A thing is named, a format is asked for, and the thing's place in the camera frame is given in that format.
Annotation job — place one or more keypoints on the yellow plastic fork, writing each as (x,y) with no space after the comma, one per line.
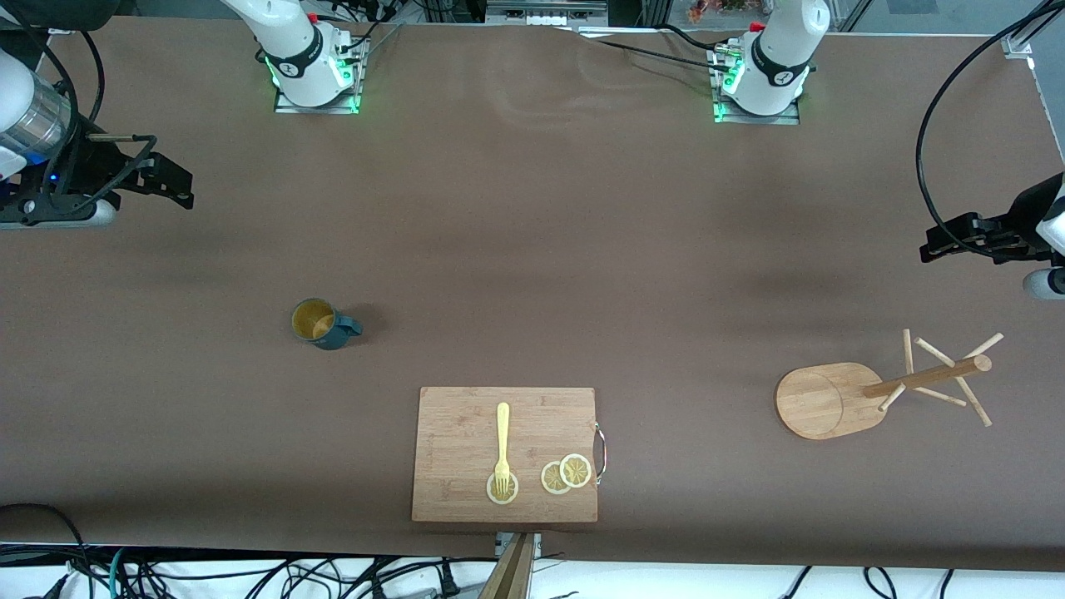
(502,433)

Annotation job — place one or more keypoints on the wooden cup rack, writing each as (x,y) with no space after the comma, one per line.
(824,399)

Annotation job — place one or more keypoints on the metal corner bracket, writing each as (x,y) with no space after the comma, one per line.
(1017,46)

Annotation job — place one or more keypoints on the colourful background object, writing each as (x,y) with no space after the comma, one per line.
(715,8)

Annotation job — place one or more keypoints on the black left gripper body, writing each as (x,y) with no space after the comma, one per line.
(1020,218)

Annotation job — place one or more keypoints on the lemon slice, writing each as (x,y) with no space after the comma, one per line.
(551,480)
(575,470)
(492,496)

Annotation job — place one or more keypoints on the wooden stand post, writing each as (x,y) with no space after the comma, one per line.
(509,574)

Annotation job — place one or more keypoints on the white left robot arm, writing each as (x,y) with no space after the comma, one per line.
(778,58)

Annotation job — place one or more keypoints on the teal cup yellow inside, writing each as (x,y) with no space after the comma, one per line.
(316,321)

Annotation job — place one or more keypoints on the brown table cover sheet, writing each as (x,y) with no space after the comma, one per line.
(532,249)

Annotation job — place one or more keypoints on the small metal clamp bracket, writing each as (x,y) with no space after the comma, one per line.
(537,542)

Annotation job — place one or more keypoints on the aluminium frame with sockets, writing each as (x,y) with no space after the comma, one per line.
(545,12)

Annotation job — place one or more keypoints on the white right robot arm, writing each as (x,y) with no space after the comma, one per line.
(299,50)

